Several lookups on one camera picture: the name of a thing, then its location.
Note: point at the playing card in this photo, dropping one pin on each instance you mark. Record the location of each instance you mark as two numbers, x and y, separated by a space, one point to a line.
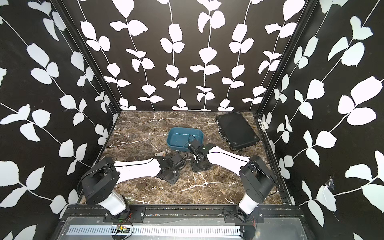
160 154

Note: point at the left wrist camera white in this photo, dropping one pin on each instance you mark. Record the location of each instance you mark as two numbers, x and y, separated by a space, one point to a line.
177 163

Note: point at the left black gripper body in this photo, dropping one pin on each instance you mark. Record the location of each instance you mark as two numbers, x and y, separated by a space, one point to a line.
173 177

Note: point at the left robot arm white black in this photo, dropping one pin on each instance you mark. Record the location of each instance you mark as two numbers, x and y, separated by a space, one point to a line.
98 184

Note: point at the black front rail base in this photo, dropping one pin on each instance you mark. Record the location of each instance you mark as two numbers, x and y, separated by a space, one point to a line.
145 213

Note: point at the teal plastic storage box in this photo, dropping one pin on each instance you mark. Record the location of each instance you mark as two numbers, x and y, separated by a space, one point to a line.
179 138

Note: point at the small circuit board with wires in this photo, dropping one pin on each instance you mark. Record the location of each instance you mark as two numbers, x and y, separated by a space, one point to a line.
124 229

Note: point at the white perforated strip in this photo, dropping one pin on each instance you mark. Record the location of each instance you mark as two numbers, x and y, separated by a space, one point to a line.
166 231

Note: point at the black carrying case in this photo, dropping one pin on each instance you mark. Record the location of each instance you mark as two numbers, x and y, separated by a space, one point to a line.
236 131

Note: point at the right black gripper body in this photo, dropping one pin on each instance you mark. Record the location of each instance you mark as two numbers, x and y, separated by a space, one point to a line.
198 166

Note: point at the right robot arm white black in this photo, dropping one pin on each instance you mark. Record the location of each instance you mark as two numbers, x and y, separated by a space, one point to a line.
256 177

